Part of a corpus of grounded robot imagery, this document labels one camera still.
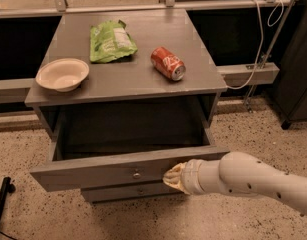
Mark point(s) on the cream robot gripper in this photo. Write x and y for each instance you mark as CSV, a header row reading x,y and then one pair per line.
x,y
192,176

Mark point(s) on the grey top drawer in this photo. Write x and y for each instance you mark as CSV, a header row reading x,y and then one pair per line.
x,y
93,150

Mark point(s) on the grey drawer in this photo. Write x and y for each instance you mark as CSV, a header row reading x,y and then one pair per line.
x,y
93,150
127,191

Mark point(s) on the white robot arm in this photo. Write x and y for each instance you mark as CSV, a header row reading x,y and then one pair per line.
x,y
239,174

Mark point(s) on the grey lower drawer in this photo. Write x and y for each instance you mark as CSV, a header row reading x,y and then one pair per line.
x,y
127,191

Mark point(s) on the grey wooden drawer cabinet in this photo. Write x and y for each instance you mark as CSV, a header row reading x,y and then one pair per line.
x,y
136,78

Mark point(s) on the red soda can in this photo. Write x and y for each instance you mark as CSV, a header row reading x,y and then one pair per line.
x,y
168,64

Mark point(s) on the dark cabinet at right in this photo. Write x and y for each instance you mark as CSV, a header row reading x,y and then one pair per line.
x,y
290,88

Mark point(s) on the white paper bowl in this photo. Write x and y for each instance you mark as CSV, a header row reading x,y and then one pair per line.
x,y
62,75

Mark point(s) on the green chip bag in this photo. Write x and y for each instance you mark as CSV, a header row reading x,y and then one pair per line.
x,y
109,42

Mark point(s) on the black stand leg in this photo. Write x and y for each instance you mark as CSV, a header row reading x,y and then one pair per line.
x,y
6,188

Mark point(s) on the metal railing frame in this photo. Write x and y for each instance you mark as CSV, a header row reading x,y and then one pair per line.
x,y
126,4

